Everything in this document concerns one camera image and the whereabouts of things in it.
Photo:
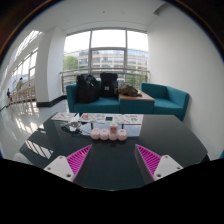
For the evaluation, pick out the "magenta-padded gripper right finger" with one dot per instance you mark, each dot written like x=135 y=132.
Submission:
x=165 y=166

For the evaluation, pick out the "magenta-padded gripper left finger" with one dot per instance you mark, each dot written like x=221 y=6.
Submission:
x=60 y=166

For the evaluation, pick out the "small pink charger block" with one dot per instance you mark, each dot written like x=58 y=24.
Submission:
x=113 y=127

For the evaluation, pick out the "white sticker sheet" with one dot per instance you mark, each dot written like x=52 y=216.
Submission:
x=63 y=116
x=130 y=119
x=91 y=118

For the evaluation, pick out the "teal armchair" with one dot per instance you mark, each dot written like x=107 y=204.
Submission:
x=168 y=100

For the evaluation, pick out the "wood-topped teal side table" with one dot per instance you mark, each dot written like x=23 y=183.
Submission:
x=136 y=103

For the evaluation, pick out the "row of wooden chairs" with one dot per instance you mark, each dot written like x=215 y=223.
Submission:
x=26 y=94

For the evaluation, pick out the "bulky black backpack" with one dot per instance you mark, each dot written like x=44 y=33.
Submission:
x=86 y=88

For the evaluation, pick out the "brown jacket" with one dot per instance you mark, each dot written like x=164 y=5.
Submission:
x=128 y=90

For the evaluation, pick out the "person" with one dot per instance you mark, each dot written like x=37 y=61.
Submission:
x=8 y=93
x=20 y=84

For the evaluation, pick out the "black backpack with white label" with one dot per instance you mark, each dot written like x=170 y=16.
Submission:
x=109 y=85

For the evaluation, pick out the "metal window railing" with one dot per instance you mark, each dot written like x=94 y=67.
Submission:
x=100 y=70

